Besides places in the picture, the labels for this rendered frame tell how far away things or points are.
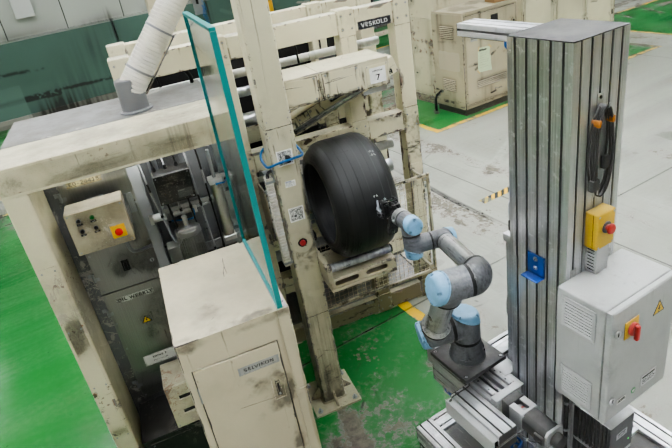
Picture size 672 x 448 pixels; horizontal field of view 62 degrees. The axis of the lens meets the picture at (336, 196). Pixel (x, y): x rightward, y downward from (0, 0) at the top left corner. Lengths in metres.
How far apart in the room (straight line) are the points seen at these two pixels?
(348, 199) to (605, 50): 1.23
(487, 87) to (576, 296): 5.57
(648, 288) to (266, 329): 1.26
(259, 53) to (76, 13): 9.26
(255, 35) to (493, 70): 5.29
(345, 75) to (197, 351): 1.52
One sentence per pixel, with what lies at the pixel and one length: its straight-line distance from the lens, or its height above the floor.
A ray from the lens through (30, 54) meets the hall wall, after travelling 11.45.
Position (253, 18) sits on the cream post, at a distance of 2.38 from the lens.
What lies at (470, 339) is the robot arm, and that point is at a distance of 2.39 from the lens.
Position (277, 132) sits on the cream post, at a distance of 2.49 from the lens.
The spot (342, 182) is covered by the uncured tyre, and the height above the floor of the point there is 1.38.
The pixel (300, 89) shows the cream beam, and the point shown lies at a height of 1.72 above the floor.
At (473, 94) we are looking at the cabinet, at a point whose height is 0.25.
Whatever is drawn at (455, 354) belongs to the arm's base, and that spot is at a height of 0.76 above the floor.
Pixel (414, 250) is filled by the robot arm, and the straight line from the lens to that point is 2.29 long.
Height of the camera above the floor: 2.43
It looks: 26 degrees down
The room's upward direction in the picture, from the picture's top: 10 degrees counter-clockwise
